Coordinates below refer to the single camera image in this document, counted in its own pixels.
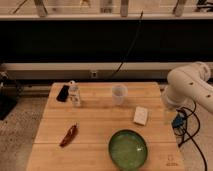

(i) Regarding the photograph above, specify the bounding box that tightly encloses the white rectangular sponge block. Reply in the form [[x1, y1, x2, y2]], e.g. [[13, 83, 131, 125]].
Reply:
[[133, 107, 148, 126]]

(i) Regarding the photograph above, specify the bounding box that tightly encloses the green ceramic bowl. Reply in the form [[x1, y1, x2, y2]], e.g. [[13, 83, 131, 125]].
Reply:
[[108, 129, 148, 171]]

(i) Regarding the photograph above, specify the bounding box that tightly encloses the white wall outlet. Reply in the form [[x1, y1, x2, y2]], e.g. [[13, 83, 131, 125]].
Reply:
[[91, 71, 98, 78]]

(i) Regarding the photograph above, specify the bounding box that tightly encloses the clear plastic cup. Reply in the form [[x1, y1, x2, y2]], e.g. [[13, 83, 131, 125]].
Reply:
[[111, 84, 128, 105]]

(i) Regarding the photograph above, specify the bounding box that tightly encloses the clear plastic bottle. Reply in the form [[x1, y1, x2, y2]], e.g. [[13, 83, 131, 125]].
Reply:
[[68, 81, 81, 107]]

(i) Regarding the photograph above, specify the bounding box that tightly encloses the red chili pepper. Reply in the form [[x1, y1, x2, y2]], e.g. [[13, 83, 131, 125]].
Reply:
[[59, 124, 78, 147]]

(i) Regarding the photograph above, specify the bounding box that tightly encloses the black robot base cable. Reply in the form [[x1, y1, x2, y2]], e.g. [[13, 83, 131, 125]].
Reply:
[[175, 101, 209, 171]]

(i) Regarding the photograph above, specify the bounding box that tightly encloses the black rectangular object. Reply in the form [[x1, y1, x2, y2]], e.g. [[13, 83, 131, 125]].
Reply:
[[57, 85, 69, 102]]

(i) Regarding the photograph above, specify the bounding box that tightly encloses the black hanging cable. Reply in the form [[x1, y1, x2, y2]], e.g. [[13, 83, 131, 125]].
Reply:
[[103, 10, 145, 81]]

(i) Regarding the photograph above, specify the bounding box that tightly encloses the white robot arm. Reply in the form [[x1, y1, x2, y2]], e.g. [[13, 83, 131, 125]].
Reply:
[[161, 62, 213, 124]]

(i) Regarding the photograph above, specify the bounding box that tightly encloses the dark equipment at left edge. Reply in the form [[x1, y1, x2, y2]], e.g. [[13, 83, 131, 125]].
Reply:
[[0, 71, 22, 120]]

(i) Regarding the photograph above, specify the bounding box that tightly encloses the blue cable connector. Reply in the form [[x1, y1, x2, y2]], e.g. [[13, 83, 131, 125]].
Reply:
[[172, 115, 184, 128]]

